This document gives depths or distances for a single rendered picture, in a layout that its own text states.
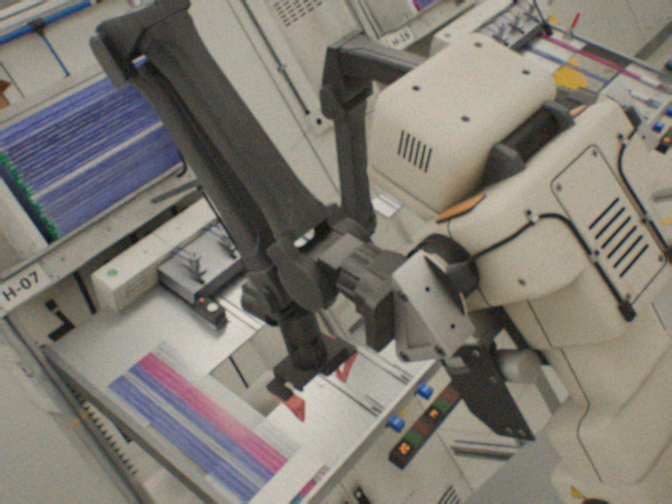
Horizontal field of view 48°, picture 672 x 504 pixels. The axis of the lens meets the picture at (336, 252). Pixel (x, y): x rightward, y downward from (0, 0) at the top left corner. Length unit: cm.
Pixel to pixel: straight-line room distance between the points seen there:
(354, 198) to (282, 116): 249
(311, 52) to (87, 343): 145
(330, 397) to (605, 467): 81
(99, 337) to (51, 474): 160
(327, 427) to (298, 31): 162
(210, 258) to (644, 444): 119
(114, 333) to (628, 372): 123
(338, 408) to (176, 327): 44
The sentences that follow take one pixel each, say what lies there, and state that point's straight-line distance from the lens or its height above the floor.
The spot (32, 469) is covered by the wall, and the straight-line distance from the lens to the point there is 339.
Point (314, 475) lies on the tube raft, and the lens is 161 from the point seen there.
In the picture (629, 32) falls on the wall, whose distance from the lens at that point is 687.
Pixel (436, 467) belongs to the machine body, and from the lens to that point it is 224.
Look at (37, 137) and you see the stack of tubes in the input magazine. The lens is 187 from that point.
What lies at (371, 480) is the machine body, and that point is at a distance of 209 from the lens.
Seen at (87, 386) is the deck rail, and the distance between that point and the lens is 178.
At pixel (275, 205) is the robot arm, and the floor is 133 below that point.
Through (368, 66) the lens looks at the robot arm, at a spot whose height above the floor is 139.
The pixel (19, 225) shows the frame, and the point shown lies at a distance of 182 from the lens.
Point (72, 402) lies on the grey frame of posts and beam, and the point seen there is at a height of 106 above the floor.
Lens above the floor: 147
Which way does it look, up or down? 14 degrees down
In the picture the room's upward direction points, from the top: 31 degrees counter-clockwise
